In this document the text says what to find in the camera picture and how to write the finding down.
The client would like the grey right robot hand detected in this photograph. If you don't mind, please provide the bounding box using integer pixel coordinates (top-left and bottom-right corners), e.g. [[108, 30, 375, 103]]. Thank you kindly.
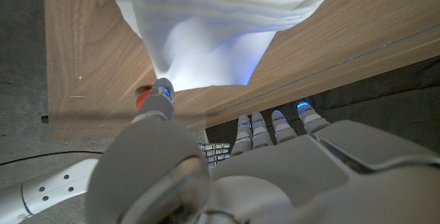
[[199, 142, 231, 169]]

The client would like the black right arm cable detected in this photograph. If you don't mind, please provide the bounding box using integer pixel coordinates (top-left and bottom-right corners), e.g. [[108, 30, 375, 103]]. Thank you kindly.
[[0, 150, 104, 167]]

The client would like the colourful striped wooden maraca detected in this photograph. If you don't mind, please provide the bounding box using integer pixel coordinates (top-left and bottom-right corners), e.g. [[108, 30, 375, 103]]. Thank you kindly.
[[135, 85, 153, 111]]

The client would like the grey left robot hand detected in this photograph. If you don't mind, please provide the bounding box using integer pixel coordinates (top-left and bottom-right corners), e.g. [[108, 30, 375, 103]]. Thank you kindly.
[[84, 78, 440, 224]]

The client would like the white napkin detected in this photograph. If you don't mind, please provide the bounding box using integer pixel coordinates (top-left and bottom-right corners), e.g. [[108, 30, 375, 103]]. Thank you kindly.
[[115, 0, 331, 93]]

